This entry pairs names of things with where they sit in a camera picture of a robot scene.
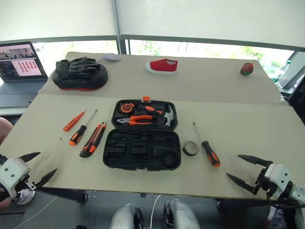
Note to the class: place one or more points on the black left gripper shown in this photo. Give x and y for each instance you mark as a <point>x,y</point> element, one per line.
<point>28,184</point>

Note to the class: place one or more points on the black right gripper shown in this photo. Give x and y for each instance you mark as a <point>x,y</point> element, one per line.
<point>261,180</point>

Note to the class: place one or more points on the orange tester pen screwdriver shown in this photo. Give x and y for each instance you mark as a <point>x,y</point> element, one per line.
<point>70,125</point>

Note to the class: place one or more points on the orange black utility knife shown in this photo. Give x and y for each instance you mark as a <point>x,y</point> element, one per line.
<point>91,143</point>

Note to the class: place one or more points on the black electrical tape roll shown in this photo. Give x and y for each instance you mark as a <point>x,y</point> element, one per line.
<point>188,154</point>

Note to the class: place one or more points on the black plastic tool case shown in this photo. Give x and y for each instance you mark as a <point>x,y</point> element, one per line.
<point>133,152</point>

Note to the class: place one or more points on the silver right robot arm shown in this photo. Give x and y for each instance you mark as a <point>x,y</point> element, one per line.
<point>299,192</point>

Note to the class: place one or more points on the white pink sneaker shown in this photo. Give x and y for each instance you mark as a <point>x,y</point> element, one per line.
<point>23,196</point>

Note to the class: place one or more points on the black table leg bar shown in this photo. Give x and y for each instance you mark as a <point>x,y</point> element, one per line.
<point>64,194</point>
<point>243,205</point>

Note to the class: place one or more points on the person bare knee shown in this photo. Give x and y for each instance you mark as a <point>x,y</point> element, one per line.
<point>4,131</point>

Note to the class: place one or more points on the white side desk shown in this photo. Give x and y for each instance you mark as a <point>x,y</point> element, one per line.
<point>12,111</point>

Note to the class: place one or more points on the black chair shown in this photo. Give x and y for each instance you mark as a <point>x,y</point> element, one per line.
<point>297,97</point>

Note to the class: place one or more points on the open grey laptop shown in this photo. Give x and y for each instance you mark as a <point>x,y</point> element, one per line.
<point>19,78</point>

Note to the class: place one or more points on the black red boxing focus pad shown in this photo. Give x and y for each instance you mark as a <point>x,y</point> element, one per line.
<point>81,76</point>

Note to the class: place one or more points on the red green toy ball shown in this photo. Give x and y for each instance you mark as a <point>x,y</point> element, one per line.
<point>246,69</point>

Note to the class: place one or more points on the clear bottle with green cap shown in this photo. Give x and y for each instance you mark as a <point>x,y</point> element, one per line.
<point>283,69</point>

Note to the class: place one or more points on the orange black tape measure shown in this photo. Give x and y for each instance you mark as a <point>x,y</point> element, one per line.
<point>127,107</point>

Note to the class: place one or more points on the grey plastic scoop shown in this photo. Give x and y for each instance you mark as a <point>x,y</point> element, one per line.
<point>113,57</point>

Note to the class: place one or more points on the red canvas shoe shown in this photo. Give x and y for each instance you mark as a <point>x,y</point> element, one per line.
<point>162,65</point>

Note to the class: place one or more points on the white roller blind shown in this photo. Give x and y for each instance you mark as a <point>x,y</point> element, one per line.
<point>214,16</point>
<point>59,16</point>

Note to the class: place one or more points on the grey vertical pole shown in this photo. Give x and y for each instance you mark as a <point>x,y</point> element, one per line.
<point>116,19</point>

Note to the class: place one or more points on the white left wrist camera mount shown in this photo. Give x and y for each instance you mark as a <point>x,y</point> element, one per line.
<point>12,173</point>

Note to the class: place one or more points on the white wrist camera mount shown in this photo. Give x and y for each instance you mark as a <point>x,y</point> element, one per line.
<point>278,176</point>
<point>12,173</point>

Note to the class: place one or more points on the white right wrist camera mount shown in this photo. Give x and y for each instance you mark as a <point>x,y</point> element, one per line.
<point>278,176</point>

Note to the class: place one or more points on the dark grey window frame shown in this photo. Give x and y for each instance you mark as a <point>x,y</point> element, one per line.
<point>71,38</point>

